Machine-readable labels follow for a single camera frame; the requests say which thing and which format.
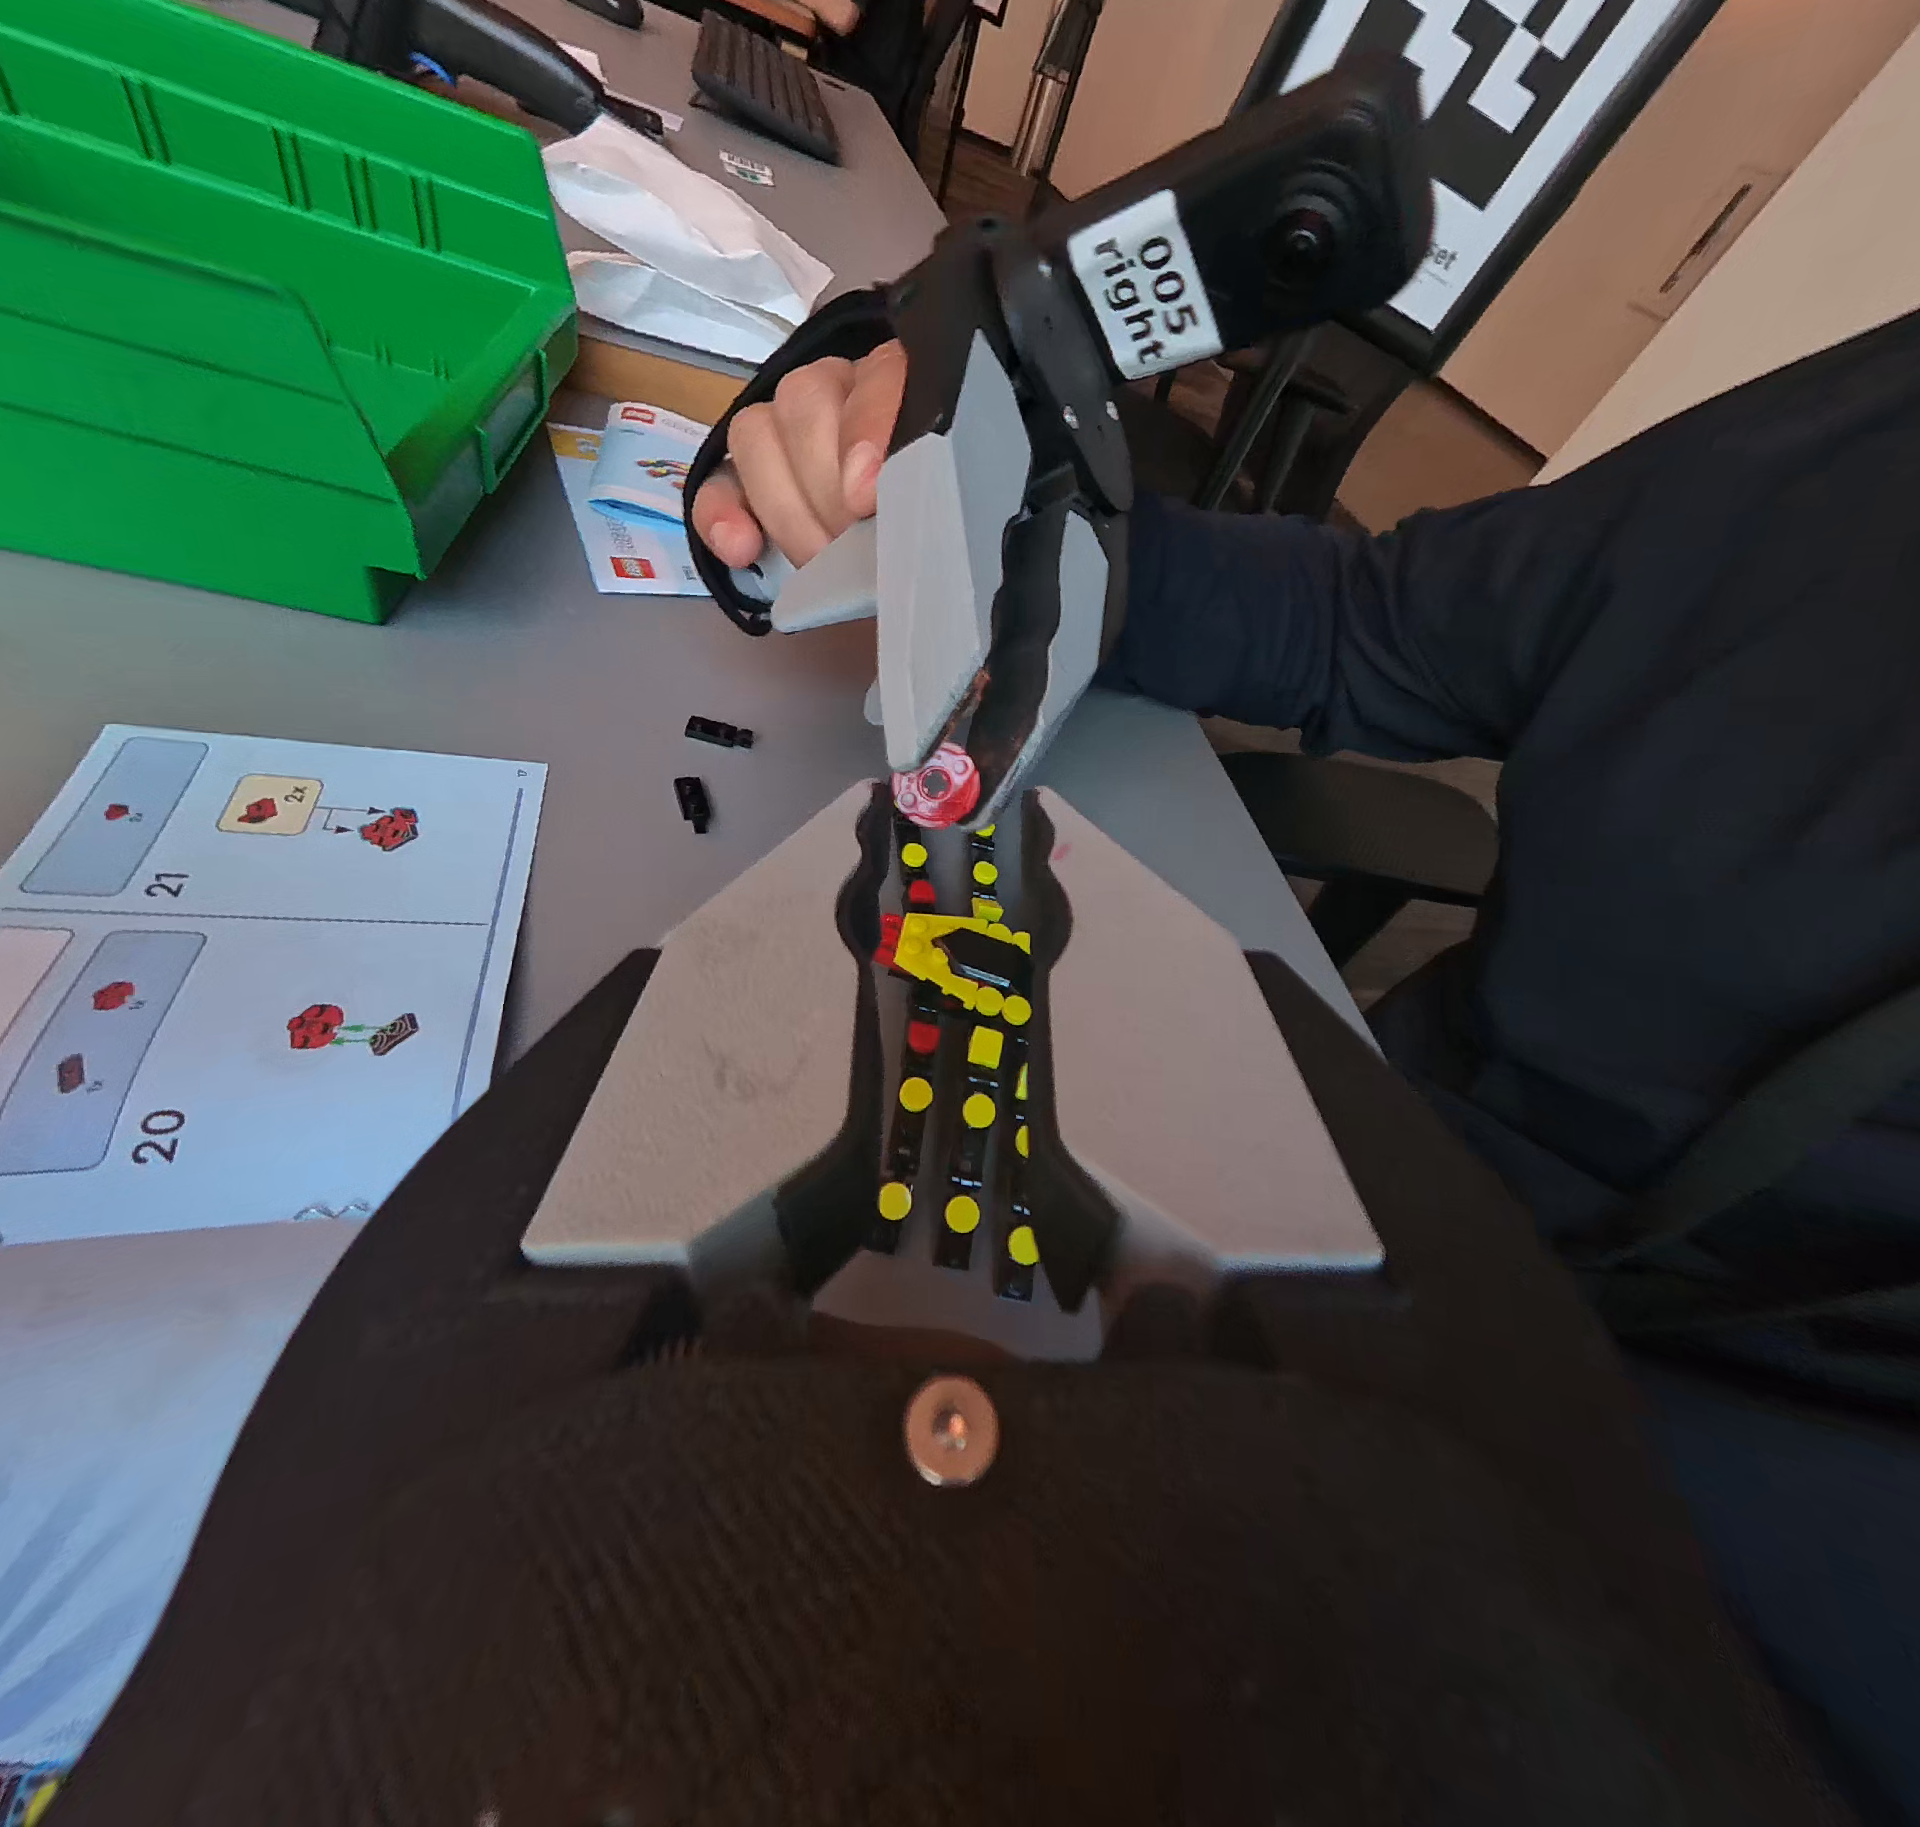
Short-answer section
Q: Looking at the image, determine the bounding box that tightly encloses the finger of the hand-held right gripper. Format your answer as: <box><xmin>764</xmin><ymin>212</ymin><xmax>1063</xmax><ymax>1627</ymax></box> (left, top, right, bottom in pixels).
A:
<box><xmin>868</xmin><ymin>331</ymin><xmax>1040</xmax><ymax>774</ymax></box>
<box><xmin>959</xmin><ymin>507</ymin><xmax>1118</xmax><ymax>826</ymax></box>

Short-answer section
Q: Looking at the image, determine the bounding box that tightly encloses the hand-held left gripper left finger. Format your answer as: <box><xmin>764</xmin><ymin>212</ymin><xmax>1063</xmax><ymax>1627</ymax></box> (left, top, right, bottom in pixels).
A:
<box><xmin>516</xmin><ymin>781</ymin><xmax>901</xmax><ymax>1296</ymax></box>

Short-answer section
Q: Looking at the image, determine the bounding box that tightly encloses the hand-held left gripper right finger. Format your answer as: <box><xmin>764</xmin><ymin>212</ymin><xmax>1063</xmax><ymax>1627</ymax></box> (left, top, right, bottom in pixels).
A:
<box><xmin>1024</xmin><ymin>786</ymin><xmax>1387</xmax><ymax>1312</ymax></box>

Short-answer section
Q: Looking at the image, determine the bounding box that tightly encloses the red round lego piece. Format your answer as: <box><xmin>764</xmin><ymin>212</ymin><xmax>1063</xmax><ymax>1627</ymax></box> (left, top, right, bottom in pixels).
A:
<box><xmin>892</xmin><ymin>749</ymin><xmax>985</xmax><ymax>826</ymax></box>

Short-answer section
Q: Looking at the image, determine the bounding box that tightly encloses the black yellow lego spider model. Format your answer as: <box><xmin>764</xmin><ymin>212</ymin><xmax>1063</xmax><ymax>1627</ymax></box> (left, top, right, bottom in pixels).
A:
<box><xmin>862</xmin><ymin>823</ymin><xmax>1053</xmax><ymax>1305</ymax></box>

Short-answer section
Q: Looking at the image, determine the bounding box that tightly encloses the person's right forearm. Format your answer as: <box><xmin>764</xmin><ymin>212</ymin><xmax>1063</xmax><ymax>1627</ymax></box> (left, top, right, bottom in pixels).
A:
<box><xmin>1094</xmin><ymin>484</ymin><xmax>1653</xmax><ymax>779</ymax></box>

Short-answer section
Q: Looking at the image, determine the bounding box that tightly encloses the lego instruction booklet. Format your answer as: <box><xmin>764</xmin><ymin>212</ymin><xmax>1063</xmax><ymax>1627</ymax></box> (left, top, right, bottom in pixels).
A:
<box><xmin>0</xmin><ymin>723</ymin><xmax>549</xmax><ymax>1769</ymax></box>

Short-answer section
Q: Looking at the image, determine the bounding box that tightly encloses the person's right hand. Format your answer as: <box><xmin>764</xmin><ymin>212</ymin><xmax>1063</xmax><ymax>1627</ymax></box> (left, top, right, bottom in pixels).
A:
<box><xmin>693</xmin><ymin>342</ymin><xmax>913</xmax><ymax>571</ymax></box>

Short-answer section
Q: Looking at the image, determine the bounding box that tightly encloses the black chair armrest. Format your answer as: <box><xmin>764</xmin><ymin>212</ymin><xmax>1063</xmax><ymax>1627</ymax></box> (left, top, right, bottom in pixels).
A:
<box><xmin>1222</xmin><ymin>751</ymin><xmax>1501</xmax><ymax>966</ymax></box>

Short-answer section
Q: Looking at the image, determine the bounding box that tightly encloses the small folded leaflet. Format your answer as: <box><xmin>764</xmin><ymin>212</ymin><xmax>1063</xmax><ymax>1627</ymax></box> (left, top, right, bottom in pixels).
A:
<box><xmin>546</xmin><ymin>402</ymin><xmax>783</xmax><ymax>599</ymax></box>

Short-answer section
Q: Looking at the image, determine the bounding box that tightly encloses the white paper bag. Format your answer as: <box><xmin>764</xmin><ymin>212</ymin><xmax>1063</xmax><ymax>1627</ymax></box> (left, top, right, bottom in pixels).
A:
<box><xmin>539</xmin><ymin>117</ymin><xmax>835</xmax><ymax>317</ymax></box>
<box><xmin>570</xmin><ymin>249</ymin><xmax>811</xmax><ymax>366</ymax></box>

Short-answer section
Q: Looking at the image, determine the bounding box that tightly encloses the black keyboard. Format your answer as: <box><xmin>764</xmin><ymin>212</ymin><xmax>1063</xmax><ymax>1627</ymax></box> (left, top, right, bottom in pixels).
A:
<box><xmin>689</xmin><ymin>9</ymin><xmax>845</xmax><ymax>167</ymax></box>

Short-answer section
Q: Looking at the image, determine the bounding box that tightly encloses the person's torso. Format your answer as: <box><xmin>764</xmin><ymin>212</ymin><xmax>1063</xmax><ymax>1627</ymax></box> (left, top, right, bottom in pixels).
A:
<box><xmin>1349</xmin><ymin>313</ymin><xmax>1920</xmax><ymax>1827</ymax></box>

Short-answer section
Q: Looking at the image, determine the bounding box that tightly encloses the black barcode scanner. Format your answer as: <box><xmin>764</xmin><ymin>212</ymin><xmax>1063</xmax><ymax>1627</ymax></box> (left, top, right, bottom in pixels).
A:
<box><xmin>89</xmin><ymin>0</ymin><xmax>665</xmax><ymax>136</ymax></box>

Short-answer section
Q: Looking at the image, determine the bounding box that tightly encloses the green plastic storage bin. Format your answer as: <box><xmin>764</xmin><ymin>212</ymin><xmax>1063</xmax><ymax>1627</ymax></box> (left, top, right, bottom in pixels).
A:
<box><xmin>0</xmin><ymin>0</ymin><xmax>582</xmax><ymax>626</ymax></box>

